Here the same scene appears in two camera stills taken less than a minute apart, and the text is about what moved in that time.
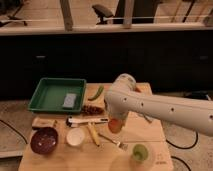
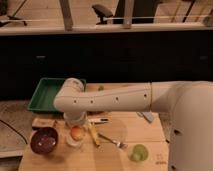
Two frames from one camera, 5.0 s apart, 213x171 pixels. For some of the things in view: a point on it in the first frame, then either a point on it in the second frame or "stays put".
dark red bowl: x=43 y=140 stays put
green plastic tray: x=49 y=95 stays put
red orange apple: x=115 y=125 to x=76 y=133
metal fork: x=119 y=144 stays put
